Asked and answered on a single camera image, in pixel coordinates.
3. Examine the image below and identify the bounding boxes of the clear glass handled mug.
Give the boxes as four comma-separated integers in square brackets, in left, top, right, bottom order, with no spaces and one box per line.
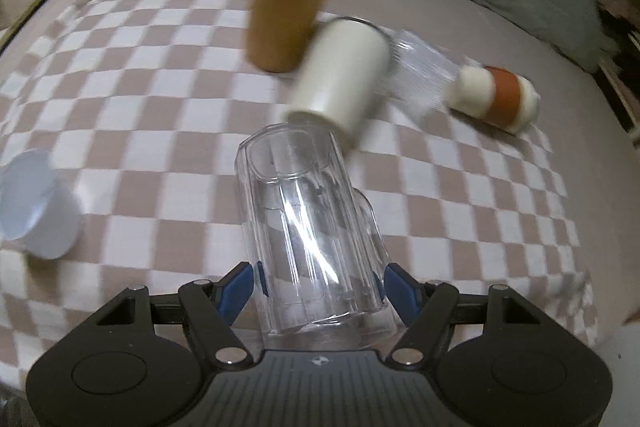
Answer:
[234,124,398,351]

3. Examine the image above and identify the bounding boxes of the white plastic cup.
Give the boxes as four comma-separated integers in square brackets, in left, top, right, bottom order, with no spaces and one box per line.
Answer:
[1,148,81,260]

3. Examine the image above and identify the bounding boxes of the cream cup with brown sleeve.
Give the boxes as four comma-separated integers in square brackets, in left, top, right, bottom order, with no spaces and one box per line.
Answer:
[445,65,540,135]

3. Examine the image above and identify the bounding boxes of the clear ribbed glass cup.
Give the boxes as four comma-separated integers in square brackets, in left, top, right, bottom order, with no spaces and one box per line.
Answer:
[386,29,460,124]

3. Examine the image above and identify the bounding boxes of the cream metal tumbler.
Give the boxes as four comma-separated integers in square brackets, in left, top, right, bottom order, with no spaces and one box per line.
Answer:
[285,16,395,148]

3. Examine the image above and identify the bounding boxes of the tan cylindrical tumbler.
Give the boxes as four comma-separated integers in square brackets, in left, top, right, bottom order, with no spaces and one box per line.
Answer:
[245,0,324,72]

